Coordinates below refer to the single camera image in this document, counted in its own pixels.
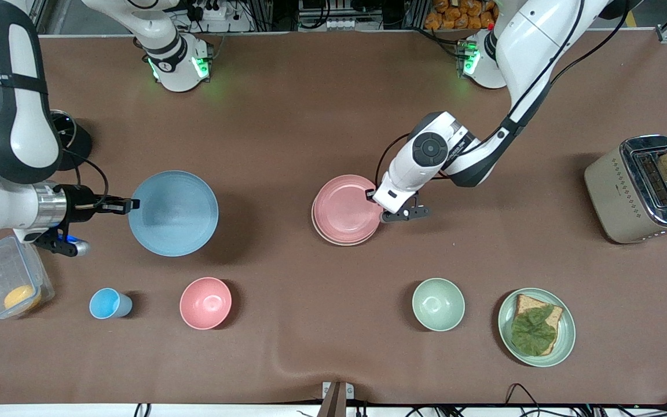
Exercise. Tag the beige plate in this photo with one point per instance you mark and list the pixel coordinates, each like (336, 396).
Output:
(345, 242)

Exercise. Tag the pink plate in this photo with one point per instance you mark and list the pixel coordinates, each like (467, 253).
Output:
(342, 208)

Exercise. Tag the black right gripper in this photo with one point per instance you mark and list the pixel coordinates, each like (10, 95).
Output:
(81, 204)

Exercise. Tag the pink bowl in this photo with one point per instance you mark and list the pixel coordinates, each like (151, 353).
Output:
(205, 303)

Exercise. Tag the white power strip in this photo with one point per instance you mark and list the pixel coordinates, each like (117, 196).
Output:
(213, 10)

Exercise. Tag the brown table mat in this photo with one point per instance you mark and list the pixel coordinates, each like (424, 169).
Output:
(287, 127)

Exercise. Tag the blue cup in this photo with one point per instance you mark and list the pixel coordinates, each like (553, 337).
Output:
(106, 304)

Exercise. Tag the metal table edge bracket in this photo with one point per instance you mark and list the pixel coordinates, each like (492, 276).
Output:
(337, 397)

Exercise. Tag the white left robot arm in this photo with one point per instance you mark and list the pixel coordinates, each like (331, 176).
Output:
(533, 40)

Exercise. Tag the green plate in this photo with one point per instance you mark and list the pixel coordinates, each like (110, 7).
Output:
(567, 336)

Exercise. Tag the glass lid blue knob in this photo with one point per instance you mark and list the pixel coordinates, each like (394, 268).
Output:
(66, 128)

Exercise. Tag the orange round fruit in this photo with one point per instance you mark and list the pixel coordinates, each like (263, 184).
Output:
(22, 297)

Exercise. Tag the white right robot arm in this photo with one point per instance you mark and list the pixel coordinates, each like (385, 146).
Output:
(18, 145)

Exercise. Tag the orange snack bags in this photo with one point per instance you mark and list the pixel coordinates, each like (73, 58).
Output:
(461, 14)

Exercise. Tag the brown bread slice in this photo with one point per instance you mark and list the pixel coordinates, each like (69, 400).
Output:
(527, 303)

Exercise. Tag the blue plate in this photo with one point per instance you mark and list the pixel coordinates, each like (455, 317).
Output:
(174, 214)

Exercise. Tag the black pot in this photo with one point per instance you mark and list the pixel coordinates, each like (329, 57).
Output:
(80, 147)

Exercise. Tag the green lettuce leaf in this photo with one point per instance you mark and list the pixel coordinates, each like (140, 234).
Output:
(533, 333)

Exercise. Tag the green bowl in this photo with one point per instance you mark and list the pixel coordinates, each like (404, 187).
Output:
(438, 304)

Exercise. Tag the beige chrome toaster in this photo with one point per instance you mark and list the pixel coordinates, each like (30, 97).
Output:
(614, 200)

